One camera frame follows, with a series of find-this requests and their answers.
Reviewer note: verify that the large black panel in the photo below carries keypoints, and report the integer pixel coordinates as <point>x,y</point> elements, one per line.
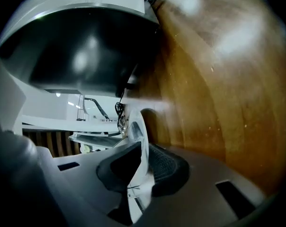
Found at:
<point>74,44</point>

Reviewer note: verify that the dark wooden hairpin-leg table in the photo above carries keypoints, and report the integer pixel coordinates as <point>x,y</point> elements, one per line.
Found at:
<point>216,91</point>

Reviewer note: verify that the white round plate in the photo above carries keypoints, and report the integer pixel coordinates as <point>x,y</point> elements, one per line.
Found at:
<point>144,150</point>

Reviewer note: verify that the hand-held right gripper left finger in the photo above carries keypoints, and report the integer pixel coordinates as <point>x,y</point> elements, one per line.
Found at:
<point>86,185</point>

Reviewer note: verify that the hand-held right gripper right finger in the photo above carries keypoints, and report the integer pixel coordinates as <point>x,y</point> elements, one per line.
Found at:
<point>192,197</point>

